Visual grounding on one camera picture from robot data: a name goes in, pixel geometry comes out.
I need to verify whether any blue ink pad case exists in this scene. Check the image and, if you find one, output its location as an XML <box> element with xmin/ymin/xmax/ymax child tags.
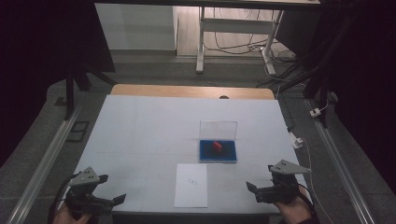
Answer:
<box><xmin>198</xmin><ymin>120</ymin><xmax>238</xmax><ymax>164</ymax></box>

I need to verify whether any white desk frame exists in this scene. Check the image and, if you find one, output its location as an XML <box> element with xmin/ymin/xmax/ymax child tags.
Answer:
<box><xmin>195</xmin><ymin>6</ymin><xmax>286</xmax><ymax>76</ymax></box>

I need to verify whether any tangle of floor cables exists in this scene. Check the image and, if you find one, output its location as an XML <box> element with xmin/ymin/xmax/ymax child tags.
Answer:
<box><xmin>204</xmin><ymin>7</ymin><xmax>309</xmax><ymax>90</ymax></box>

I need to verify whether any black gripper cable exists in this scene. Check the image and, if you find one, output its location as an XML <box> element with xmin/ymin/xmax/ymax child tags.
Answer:
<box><xmin>297</xmin><ymin>183</ymin><xmax>321</xmax><ymax>224</ymax></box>
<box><xmin>46</xmin><ymin>174</ymin><xmax>78</xmax><ymax>224</ymax></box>

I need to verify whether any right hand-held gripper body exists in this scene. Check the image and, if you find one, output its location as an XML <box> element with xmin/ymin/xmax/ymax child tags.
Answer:
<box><xmin>254</xmin><ymin>159</ymin><xmax>313</xmax><ymax>205</ymax></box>

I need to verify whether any white table mat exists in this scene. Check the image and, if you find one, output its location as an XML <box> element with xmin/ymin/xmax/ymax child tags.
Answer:
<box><xmin>74</xmin><ymin>94</ymin><xmax>302</xmax><ymax>216</ymax></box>

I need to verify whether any white cabinet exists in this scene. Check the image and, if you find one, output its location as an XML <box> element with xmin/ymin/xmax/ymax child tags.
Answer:
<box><xmin>94</xmin><ymin>3</ymin><xmax>179</xmax><ymax>52</ymax></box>

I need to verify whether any person's right hand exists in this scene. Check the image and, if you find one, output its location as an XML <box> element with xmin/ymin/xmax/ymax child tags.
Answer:
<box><xmin>273</xmin><ymin>185</ymin><xmax>316</xmax><ymax>224</ymax></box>

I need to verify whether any wooden table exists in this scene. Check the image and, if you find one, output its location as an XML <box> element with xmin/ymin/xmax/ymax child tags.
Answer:
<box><xmin>109</xmin><ymin>83</ymin><xmax>281</xmax><ymax>224</ymax></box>

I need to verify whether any white plug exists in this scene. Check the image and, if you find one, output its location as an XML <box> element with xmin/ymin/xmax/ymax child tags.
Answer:
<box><xmin>289</xmin><ymin>132</ymin><xmax>304</xmax><ymax>150</ymax></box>

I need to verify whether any person's left hand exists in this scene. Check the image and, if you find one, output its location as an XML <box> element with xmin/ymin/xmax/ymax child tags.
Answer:
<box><xmin>51</xmin><ymin>203</ymin><xmax>94</xmax><ymax>224</ymax></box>

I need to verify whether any aluminium rail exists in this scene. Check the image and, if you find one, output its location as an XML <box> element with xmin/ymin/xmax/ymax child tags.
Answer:
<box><xmin>6</xmin><ymin>105</ymin><xmax>82</xmax><ymax>224</ymax></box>
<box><xmin>304</xmin><ymin>98</ymin><xmax>376</xmax><ymax>224</ymax></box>

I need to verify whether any black floor frame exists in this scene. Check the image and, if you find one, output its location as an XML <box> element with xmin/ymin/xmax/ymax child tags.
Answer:
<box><xmin>65</xmin><ymin>120</ymin><xmax>91</xmax><ymax>144</ymax></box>

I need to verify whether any white paper sheet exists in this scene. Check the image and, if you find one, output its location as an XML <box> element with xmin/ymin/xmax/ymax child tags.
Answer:
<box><xmin>174</xmin><ymin>163</ymin><xmax>209</xmax><ymax>209</ymax></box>

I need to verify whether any dark curtain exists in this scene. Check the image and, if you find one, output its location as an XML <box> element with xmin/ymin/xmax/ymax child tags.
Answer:
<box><xmin>276</xmin><ymin>0</ymin><xmax>396</xmax><ymax>197</ymax></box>
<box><xmin>0</xmin><ymin>0</ymin><xmax>117</xmax><ymax>167</ymax></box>

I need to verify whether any black metal stand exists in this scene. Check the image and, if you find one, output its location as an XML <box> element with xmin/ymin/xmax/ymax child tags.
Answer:
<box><xmin>274</xmin><ymin>15</ymin><xmax>354</xmax><ymax>129</ymax></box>
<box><xmin>64</xmin><ymin>60</ymin><xmax>119</xmax><ymax>121</ymax></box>

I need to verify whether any white cable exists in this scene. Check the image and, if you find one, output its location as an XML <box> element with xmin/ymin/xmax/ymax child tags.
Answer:
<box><xmin>300</xmin><ymin>137</ymin><xmax>334</xmax><ymax>224</ymax></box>

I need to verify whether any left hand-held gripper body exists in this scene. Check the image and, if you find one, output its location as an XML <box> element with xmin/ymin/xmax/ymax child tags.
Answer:
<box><xmin>64</xmin><ymin>166</ymin><xmax>116</xmax><ymax>217</ymax></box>

